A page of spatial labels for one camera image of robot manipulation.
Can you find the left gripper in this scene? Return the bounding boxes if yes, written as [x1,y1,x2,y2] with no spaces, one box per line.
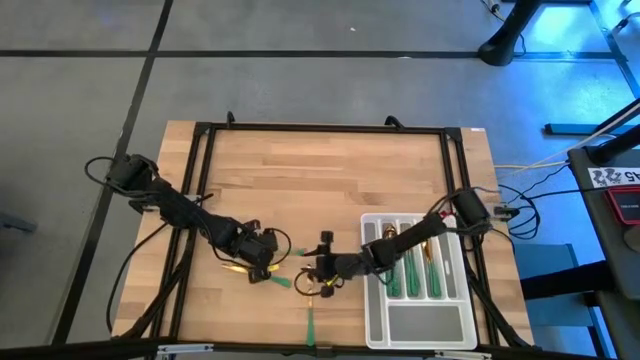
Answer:
[227,219,279,286]

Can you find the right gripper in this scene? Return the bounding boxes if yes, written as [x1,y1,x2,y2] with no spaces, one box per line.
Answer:
[299,230,354,299]

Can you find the gold fork green handle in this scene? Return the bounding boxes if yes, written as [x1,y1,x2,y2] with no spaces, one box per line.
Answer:
[402,247,422,298]

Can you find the white cutlery tray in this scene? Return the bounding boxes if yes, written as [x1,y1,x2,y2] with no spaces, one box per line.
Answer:
[359,212,480,351]

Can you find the black connector box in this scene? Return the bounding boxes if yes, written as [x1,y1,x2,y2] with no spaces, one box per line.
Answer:
[493,203,522,222]

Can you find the dark bar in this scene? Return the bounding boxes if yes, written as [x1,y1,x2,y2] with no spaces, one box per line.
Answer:
[519,259,617,301]

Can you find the black floor bar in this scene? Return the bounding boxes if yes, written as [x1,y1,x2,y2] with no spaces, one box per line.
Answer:
[543,122,640,137]

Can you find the grey side table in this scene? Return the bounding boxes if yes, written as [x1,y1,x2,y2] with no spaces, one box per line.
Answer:
[567,144,640,360]

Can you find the white printed paper label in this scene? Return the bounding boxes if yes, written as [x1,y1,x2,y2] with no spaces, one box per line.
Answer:
[588,166,640,190]

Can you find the red device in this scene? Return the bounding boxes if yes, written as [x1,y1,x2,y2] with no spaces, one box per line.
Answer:
[603,185,640,226]

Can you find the silver bracket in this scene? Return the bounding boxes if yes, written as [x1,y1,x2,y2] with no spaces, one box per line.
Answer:
[433,349,494,360]
[156,343,215,358]

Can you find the black table frame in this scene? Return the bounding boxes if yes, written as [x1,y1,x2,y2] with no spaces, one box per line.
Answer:
[147,119,534,351]

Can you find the black cable bundle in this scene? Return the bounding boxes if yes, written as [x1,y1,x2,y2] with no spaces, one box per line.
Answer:
[497,164,571,240]

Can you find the yellow floor cable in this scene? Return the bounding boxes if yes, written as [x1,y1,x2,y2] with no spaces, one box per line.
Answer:
[493,159,570,172]

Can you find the white floor cable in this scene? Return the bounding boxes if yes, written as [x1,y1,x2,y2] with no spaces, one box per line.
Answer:
[497,130,621,180]

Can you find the black pedestal base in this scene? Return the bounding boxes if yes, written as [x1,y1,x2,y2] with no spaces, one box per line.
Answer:
[477,0,545,68]

